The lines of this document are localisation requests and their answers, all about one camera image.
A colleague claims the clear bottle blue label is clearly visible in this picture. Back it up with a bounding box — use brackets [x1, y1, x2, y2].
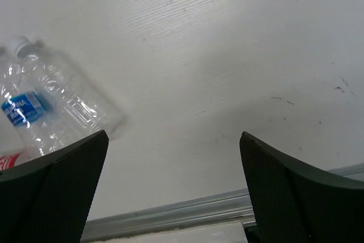
[0, 47, 80, 161]

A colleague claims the clear bottle white cap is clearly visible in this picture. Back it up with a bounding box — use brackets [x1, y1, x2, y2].
[8, 35, 123, 141]

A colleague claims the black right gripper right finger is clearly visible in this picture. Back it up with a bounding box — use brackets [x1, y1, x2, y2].
[239, 131, 363, 242]

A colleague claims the clear bottle red label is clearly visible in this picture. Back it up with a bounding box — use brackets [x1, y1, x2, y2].
[0, 153, 23, 171]

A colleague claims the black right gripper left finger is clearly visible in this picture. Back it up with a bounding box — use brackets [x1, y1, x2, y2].
[1, 130, 109, 242]

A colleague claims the aluminium table edge rail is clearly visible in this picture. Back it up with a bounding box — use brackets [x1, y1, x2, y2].
[82, 163, 364, 241]

